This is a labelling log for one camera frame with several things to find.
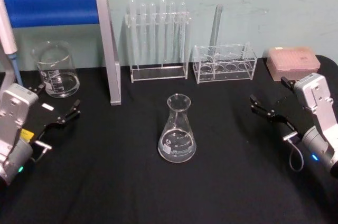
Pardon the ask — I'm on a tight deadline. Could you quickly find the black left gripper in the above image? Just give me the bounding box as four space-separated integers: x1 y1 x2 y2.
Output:
21 83 82 144

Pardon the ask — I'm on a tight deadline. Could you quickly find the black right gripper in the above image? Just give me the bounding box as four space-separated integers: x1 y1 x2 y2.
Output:
249 76 317 136

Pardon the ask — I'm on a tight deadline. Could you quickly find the clear glass conical flask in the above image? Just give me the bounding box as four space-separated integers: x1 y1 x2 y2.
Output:
157 93 198 163

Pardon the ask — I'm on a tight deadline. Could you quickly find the clear glass beaker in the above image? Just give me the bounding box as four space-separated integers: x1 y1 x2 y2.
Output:
31 41 80 99

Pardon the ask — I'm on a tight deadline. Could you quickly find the pink pipette tip box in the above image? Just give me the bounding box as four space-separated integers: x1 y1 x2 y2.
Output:
266 46 321 81

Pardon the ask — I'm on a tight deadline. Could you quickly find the clear acrylic test tube rack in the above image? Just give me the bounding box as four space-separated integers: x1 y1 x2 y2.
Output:
192 43 258 85

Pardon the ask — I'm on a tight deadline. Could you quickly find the white and blue pipette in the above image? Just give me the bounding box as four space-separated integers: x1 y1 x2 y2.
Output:
0 0 23 85

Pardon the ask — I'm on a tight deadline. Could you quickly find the grey stand with blue bar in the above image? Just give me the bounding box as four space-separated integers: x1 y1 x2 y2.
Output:
0 0 122 106

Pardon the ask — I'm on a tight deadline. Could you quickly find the clear glass test tube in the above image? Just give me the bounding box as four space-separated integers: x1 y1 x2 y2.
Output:
210 4 224 58

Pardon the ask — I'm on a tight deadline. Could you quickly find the clear acrylic pipette rack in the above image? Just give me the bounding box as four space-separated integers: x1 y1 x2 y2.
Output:
124 10 193 84

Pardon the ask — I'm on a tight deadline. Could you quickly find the black table cloth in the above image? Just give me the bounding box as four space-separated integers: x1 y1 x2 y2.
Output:
0 54 338 224

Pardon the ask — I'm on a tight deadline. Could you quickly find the clear plastic transfer pipette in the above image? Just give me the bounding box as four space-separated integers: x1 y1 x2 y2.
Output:
149 2 158 65
139 3 149 65
168 2 177 66
128 0 140 63
178 2 187 61
159 0 170 66

